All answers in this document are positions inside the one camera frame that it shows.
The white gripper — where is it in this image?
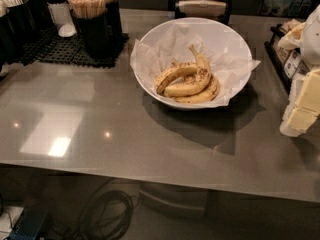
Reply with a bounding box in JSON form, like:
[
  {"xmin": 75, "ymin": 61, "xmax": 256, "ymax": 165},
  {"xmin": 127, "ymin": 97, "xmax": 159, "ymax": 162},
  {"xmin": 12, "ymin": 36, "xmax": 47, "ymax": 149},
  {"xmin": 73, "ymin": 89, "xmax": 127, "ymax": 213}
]
[{"xmin": 278, "ymin": 5, "xmax": 320, "ymax": 137}]

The spotted banana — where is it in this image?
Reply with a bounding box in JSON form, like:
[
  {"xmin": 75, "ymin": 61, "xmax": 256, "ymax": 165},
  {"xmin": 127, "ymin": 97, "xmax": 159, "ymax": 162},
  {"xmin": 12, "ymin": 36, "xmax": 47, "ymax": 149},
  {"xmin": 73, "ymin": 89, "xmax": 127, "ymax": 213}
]
[
  {"xmin": 174, "ymin": 76, "xmax": 220, "ymax": 104},
  {"xmin": 164, "ymin": 45, "xmax": 211, "ymax": 97},
  {"xmin": 154, "ymin": 62, "xmax": 198, "ymax": 94}
]

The white bowl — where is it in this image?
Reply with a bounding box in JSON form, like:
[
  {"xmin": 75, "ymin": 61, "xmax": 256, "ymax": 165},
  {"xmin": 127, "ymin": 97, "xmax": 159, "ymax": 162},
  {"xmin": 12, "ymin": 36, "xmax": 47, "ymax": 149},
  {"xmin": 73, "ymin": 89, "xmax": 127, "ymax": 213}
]
[{"xmin": 134, "ymin": 16, "xmax": 254, "ymax": 111}]

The black condiment packet rack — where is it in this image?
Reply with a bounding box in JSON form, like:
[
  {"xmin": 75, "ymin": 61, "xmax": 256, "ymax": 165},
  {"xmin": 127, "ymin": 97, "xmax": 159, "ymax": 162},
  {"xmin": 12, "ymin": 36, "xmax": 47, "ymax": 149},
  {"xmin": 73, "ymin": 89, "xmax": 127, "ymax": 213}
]
[{"xmin": 264, "ymin": 24, "xmax": 309, "ymax": 92}]

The black napkin holder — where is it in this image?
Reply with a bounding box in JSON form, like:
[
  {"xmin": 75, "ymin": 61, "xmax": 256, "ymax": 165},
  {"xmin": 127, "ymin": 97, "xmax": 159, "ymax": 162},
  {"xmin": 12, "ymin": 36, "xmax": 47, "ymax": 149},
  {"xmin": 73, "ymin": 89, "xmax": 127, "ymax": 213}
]
[{"xmin": 174, "ymin": 0, "xmax": 232, "ymax": 25}]

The white paper liner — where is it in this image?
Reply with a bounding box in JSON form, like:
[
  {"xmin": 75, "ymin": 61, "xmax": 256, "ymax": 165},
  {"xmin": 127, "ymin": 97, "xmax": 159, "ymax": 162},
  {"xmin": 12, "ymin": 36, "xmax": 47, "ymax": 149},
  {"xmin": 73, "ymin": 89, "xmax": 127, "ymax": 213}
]
[{"xmin": 129, "ymin": 21, "xmax": 261, "ymax": 108}]

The dark bottle with cork top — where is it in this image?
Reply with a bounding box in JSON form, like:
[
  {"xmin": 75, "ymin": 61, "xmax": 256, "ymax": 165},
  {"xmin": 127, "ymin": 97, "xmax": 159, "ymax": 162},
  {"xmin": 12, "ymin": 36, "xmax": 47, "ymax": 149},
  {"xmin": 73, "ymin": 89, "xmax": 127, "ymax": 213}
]
[{"xmin": 106, "ymin": 0, "xmax": 122, "ymax": 46}]

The black cup of wooden stirrers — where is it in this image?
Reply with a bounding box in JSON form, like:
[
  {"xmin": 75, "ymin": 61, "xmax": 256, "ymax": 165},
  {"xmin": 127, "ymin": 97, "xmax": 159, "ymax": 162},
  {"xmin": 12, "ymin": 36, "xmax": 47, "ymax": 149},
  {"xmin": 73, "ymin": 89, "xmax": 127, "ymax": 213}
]
[{"xmin": 67, "ymin": 0, "xmax": 109, "ymax": 59}]

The black rubber grid mat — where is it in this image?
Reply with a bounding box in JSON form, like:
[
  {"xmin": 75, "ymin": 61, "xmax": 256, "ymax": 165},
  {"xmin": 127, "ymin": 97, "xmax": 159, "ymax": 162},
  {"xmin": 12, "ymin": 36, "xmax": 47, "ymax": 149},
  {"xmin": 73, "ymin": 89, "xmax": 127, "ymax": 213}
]
[{"xmin": 15, "ymin": 27, "xmax": 129, "ymax": 68}]

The white lidded cup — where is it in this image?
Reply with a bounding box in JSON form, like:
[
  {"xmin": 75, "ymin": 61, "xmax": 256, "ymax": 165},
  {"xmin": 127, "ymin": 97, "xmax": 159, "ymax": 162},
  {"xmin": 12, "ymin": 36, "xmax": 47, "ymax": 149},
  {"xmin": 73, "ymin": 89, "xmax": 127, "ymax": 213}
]
[{"xmin": 46, "ymin": 0, "xmax": 76, "ymax": 38}]

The black cup with white cutlery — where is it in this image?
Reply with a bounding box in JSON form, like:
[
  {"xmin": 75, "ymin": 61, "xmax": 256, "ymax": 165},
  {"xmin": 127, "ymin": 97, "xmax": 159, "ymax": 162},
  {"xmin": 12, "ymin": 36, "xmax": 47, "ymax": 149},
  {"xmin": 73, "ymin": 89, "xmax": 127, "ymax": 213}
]
[{"xmin": 0, "ymin": 0, "xmax": 38, "ymax": 63}]

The blue box under table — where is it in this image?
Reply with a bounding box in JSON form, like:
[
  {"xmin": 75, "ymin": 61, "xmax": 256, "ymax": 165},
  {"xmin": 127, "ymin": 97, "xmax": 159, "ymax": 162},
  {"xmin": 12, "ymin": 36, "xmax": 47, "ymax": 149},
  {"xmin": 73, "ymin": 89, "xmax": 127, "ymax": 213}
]
[{"xmin": 4, "ymin": 206, "xmax": 48, "ymax": 240}]

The coiled black cable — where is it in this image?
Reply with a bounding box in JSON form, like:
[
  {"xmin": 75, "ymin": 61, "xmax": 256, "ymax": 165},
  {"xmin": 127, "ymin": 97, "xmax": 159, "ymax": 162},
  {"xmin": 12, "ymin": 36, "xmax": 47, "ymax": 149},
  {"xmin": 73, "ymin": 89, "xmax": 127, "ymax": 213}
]
[{"xmin": 71, "ymin": 178, "xmax": 139, "ymax": 240}]

